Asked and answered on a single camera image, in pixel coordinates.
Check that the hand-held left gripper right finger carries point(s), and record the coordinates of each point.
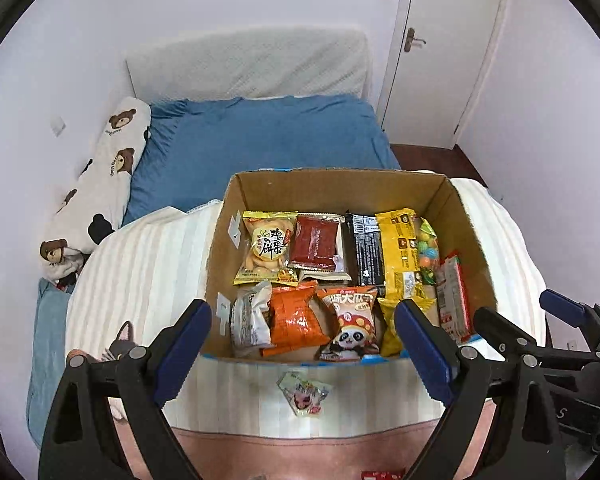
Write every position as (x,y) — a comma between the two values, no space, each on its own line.
(422,350)

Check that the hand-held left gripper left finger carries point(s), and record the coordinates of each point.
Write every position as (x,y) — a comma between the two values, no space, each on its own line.
(180,350)

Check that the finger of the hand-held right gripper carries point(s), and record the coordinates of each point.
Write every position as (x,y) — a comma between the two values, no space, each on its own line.
(562,307)
(505,332)

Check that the orange panda snack packet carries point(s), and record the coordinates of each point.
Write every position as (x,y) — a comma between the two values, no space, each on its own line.
(352,325)

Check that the small white snack packet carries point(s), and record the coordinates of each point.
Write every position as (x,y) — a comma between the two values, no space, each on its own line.
(305,392)

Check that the printed cardboard box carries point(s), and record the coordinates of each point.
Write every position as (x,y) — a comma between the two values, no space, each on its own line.
(330,190)

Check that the long red snack packet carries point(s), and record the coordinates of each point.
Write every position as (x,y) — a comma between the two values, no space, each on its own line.
(452,300)

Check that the white grey snack packet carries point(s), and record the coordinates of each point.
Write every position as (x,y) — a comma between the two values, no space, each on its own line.
(247,320)

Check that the striped pink cat print blanket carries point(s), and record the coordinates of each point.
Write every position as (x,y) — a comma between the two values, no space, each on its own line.
(145,270)

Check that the colourful candy bag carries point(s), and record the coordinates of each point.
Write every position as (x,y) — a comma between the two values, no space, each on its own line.
(427,255)

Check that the yellow snack packet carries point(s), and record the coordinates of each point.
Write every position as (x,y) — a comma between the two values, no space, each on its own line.
(400,255)

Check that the black snack packet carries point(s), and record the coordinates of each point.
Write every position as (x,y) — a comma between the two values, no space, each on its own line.
(367,250)

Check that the beige snack packet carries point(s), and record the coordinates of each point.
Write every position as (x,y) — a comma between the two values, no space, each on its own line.
(325,276)

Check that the small red snack packet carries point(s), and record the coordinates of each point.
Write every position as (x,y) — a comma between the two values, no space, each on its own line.
(382,475)

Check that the light blue cloth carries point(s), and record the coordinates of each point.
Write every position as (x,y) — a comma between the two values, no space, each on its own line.
(47,350)

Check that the yellow biscuit packet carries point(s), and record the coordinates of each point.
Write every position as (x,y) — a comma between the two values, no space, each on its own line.
(267,250)

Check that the dark red snack packet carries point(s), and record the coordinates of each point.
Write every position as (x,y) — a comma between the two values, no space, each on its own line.
(315,242)

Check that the bear print pillow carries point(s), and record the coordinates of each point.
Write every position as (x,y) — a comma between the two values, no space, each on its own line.
(105,185)

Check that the blue duvet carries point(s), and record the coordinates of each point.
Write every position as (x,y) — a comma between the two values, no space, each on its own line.
(260,135)

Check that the white door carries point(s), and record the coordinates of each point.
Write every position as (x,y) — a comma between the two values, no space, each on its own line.
(445,60)

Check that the white quilted headboard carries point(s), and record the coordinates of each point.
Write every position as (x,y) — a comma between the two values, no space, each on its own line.
(250,65)

